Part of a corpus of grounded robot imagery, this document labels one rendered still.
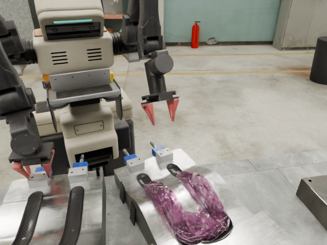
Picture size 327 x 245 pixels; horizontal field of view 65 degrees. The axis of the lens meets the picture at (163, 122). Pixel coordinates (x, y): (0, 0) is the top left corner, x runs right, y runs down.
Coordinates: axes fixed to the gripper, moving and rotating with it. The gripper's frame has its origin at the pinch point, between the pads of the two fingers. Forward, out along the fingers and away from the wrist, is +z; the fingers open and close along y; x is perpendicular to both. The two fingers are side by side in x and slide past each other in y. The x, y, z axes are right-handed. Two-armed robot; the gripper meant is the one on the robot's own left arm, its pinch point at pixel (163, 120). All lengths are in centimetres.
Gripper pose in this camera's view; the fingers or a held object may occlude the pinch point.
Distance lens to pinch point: 84.4
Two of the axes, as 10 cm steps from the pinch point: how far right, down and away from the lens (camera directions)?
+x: -3.5, -0.3, 9.4
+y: 9.2, -1.9, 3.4
